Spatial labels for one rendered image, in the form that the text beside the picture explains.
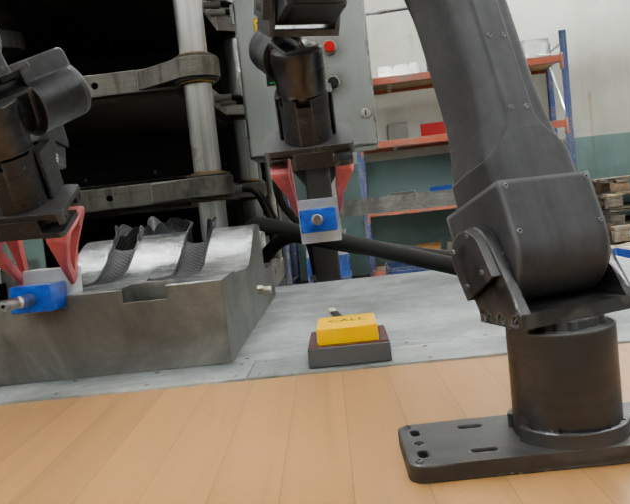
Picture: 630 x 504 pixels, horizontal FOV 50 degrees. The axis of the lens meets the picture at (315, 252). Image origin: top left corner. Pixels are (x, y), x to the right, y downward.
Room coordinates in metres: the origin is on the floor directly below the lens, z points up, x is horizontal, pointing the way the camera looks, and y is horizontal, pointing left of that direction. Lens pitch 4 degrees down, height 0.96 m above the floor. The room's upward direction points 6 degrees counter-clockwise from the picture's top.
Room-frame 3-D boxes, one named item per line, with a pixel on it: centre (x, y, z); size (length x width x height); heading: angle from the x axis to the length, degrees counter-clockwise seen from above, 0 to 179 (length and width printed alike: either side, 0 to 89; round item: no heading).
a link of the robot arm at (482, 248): (0.41, -0.13, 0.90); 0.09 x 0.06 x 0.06; 110
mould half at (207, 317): (0.96, 0.22, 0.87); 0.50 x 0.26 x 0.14; 177
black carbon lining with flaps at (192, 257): (0.95, 0.23, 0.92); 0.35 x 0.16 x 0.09; 177
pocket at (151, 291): (0.73, 0.18, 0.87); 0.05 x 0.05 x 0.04; 87
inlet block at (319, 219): (0.81, -0.01, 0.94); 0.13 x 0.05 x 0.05; 178
